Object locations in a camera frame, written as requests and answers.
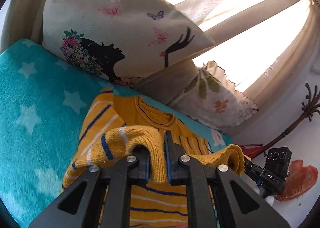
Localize yellow striped knit sweater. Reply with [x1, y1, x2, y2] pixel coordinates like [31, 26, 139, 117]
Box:
[62, 88, 245, 227]

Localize right hand white glove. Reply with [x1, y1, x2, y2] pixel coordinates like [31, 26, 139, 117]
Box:
[253, 186, 274, 206]

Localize red plastic bag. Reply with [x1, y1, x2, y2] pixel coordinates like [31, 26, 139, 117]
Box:
[240, 145, 318, 202]

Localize floral ruffled pillow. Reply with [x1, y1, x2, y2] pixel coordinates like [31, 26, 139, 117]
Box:
[169, 61, 258, 131]

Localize teal cartoon fleece blanket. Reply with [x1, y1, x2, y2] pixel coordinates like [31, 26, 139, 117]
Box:
[1, 39, 231, 227]

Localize beige curtain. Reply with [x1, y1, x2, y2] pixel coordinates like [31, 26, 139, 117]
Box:
[0, 0, 320, 139]

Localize cream cushion with woman print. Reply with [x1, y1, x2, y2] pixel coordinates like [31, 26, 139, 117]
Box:
[42, 0, 213, 86]

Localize black camera box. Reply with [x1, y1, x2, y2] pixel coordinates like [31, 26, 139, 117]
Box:
[264, 147, 292, 181]

